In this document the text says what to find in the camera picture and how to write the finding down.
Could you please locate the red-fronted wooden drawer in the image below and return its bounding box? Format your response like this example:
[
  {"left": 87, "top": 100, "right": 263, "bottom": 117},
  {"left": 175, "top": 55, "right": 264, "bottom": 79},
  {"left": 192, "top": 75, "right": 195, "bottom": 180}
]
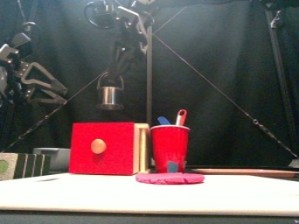
[{"left": 68, "top": 122, "right": 136, "bottom": 176}]

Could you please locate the wooden drawer box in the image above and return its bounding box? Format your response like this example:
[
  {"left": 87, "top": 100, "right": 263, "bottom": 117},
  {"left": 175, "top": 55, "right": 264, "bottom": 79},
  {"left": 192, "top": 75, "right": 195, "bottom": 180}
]
[{"left": 134, "top": 122, "right": 152, "bottom": 173}]

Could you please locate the pink round dough disc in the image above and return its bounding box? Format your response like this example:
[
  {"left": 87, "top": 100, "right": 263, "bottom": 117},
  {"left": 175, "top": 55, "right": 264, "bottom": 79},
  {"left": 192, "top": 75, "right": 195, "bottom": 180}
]
[{"left": 135, "top": 171, "right": 206, "bottom": 186}]

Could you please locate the green striped toy block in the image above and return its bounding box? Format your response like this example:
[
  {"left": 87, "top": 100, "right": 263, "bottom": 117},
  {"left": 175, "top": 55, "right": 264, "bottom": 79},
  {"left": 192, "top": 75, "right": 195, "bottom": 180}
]
[{"left": 0, "top": 152, "right": 52, "bottom": 182}]

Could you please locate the red plastic cup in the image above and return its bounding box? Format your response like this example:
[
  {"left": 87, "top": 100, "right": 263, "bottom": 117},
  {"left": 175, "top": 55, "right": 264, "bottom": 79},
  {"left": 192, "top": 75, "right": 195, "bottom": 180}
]
[{"left": 150, "top": 124, "right": 192, "bottom": 175}]

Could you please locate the white cutting board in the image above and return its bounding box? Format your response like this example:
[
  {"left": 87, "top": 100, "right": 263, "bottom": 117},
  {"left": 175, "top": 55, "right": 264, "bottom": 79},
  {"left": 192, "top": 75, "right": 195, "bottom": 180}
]
[{"left": 0, "top": 172, "right": 299, "bottom": 217}]

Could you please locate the thin steel brace cable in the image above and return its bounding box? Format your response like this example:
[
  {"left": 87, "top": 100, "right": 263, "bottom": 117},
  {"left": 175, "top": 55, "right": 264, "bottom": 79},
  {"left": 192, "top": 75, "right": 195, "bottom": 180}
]
[
  {"left": 0, "top": 4, "right": 190, "bottom": 153},
  {"left": 152, "top": 34, "right": 299, "bottom": 160}
]

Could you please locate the black vertical frame pole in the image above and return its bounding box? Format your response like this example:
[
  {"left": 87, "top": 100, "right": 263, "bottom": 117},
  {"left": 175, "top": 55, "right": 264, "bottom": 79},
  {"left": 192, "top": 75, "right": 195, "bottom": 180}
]
[{"left": 146, "top": 25, "right": 155, "bottom": 127}]

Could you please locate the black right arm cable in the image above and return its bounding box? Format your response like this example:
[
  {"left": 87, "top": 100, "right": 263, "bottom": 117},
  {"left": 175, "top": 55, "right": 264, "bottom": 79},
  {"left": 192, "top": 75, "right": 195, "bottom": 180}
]
[{"left": 83, "top": 0, "right": 118, "bottom": 30}]

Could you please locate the black slanted frame post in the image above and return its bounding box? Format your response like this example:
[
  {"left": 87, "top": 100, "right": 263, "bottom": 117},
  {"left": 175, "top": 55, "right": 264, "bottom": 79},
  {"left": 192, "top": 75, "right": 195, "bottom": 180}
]
[{"left": 264, "top": 7, "right": 299, "bottom": 169}]

